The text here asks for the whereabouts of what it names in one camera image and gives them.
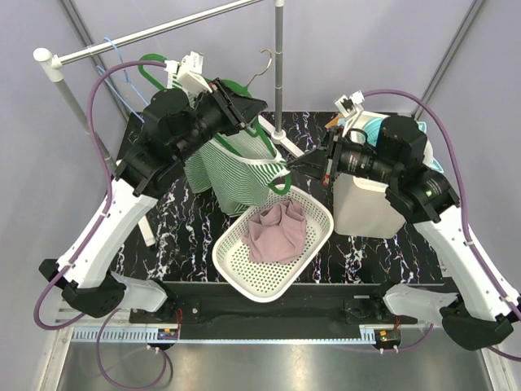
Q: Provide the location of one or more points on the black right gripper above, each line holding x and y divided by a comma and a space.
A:
318, 164

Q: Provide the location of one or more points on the green plastic hanger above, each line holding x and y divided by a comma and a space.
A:
257, 129

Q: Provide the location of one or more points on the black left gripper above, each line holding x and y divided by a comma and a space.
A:
235, 109

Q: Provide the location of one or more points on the white storage bin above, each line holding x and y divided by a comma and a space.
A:
360, 206

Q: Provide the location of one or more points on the pink tank top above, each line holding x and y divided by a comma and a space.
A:
277, 234

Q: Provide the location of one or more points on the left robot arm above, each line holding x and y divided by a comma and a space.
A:
174, 129

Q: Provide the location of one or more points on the black marble pattern mat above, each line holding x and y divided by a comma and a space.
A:
281, 228

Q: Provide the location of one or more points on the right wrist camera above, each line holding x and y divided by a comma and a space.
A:
351, 108

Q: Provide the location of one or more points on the light blue wire hanger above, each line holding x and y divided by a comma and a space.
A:
124, 78

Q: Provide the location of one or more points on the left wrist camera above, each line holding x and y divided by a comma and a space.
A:
187, 74

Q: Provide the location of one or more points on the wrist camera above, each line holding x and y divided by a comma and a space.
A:
187, 74
351, 108

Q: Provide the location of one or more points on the white perforated plastic basket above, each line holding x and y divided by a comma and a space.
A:
266, 282

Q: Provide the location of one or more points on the green striped tank top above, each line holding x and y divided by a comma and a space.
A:
238, 168

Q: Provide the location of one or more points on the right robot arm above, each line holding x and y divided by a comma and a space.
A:
482, 312

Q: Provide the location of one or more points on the teal cat ear headphones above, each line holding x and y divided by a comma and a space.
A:
371, 125

